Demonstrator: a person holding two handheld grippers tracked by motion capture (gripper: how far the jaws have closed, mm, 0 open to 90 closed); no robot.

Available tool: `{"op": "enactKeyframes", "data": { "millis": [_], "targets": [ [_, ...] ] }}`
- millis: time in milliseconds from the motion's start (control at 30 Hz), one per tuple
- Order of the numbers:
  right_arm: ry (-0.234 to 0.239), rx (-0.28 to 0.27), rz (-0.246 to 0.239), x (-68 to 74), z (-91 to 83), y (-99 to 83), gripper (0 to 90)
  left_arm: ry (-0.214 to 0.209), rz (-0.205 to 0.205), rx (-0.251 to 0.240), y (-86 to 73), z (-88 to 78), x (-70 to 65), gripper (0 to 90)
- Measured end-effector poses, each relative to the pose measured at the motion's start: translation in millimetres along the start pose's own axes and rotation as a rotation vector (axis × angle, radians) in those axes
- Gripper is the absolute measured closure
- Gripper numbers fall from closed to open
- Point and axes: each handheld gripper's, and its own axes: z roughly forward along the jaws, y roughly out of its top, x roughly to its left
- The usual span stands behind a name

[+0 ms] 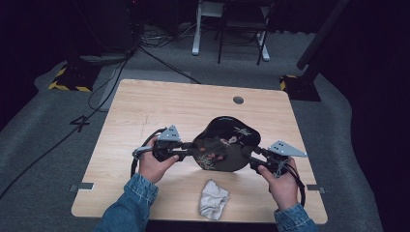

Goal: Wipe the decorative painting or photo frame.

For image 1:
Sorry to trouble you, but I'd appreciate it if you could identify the long black floor cable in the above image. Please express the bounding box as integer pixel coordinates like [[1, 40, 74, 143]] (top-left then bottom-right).
[[0, 47, 136, 201]]

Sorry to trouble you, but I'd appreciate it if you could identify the grey round stand base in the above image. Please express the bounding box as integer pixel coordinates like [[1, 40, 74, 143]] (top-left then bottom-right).
[[78, 52, 130, 67]]

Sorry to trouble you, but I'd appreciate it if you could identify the white cloth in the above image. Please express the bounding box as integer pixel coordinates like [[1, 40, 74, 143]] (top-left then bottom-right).
[[198, 179, 230, 221]]

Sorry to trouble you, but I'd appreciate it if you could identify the black floral lacquer tray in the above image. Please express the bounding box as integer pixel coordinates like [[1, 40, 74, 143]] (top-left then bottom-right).
[[191, 115, 262, 173]]

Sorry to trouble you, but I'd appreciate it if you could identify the tangle of floor cables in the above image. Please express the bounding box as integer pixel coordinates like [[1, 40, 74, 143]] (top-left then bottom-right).
[[139, 22, 194, 48]]

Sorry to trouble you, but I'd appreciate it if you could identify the white desk frame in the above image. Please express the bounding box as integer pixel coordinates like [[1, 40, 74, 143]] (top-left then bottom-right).
[[191, 0, 271, 62]]

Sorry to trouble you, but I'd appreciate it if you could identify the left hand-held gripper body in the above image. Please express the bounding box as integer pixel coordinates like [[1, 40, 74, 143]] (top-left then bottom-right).
[[154, 125, 187, 162]]

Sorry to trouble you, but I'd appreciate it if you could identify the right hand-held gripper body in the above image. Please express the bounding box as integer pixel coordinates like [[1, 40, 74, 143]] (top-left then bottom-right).
[[262, 139, 308, 178]]

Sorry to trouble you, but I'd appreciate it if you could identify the right hand-held gripper cable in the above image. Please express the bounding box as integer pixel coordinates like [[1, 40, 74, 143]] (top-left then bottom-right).
[[275, 159, 307, 207]]

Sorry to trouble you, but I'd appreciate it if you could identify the hand-held gripper cable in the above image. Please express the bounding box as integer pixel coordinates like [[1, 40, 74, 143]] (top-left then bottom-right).
[[275, 159, 307, 207], [130, 128, 167, 178]]

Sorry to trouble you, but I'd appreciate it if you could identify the person's left hand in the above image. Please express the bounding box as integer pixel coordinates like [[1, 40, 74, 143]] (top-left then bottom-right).
[[138, 136, 180, 184]]

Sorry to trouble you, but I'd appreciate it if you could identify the black yellow striped stand base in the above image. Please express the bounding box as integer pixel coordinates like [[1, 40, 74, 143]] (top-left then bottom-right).
[[279, 74, 322, 102], [47, 62, 103, 93]]

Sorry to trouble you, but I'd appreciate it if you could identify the left hand-held gripper cable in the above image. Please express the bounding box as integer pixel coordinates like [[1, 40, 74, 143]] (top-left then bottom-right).
[[130, 128, 167, 178]]

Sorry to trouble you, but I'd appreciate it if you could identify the grey tape strip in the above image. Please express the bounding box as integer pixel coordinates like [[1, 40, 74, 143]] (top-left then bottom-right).
[[68, 182, 95, 193], [306, 184, 327, 194]]

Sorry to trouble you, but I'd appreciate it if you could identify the black folding chair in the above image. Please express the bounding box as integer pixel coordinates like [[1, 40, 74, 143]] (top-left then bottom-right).
[[216, 0, 278, 66]]

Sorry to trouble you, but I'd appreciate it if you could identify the straight black floor cable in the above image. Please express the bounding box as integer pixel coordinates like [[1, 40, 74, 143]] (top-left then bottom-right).
[[138, 45, 202, 85]]

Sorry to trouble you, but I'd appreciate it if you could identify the thin black cable loop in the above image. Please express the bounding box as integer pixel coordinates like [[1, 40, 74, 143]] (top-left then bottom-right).
[[87, 57, 130, 112]]

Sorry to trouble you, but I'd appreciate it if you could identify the person's right hand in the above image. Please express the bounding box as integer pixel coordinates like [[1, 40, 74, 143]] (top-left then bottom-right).
[[257, 158, 299, 211]]

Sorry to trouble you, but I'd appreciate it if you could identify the slanted black pole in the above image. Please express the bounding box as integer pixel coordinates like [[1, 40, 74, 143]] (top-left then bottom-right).
[[295, 0, 351, 72]]

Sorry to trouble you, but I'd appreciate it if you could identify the dark equipment cabinet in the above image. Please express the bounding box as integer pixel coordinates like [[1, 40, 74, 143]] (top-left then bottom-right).
[[75, 0, 136, 54]]

